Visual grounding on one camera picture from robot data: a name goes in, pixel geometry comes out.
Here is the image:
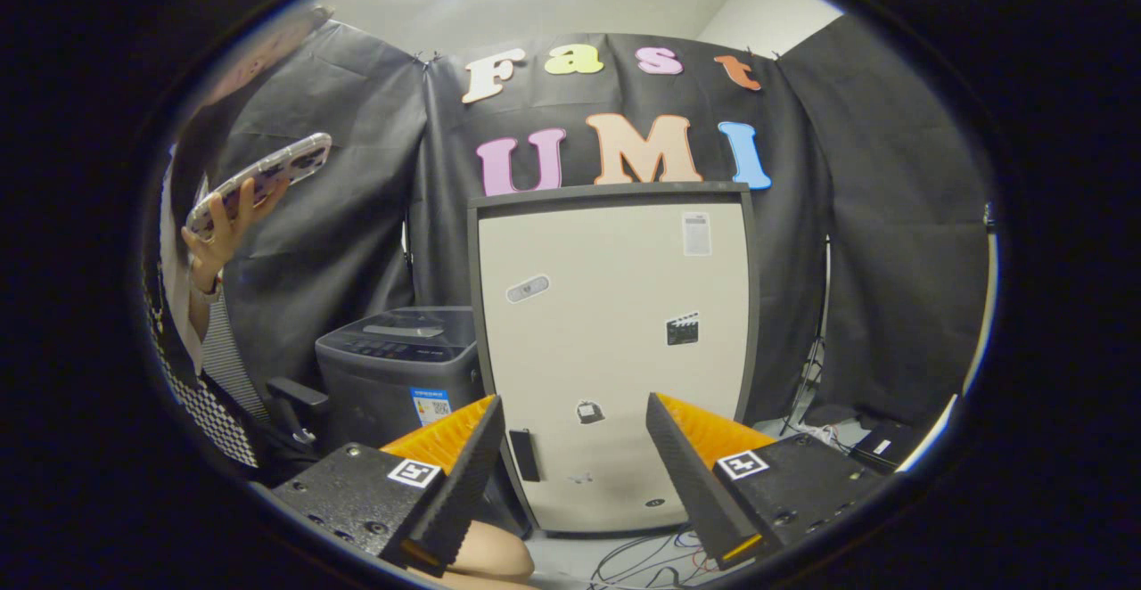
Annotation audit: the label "black tripod stand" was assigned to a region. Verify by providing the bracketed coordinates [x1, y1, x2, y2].
[783, 234, 836, 437]

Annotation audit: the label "grey washing machine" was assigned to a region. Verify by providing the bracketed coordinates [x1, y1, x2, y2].
[314, 307, 487, 457]

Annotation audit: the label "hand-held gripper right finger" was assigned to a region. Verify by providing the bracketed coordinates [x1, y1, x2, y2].
[645, 392, 885, 571]

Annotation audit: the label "black chair armrest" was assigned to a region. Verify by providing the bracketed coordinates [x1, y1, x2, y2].
[267, 377, 332, 445]

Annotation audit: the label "person's knee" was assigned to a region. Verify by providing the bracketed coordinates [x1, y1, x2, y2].
[440, 519, 537, 590]

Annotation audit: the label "black backdrop cloth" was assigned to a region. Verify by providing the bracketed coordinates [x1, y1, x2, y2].
[169, 12, 995, 430]

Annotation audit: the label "floor cables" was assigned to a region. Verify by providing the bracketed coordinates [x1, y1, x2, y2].
[587, 526, 716, 590]

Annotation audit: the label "dark washing machine lid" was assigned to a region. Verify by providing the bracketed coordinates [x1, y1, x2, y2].
[343, 307, 476, 343]

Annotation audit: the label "flat black box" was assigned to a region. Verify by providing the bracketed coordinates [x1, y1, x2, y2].
[850, 421, 930, 474]

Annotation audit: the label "patterned phone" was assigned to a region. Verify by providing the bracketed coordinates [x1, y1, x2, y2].
[185, 133, 332, 242]

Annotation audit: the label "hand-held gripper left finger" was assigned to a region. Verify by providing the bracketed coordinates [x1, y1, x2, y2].
[266, 396, 506, 578]

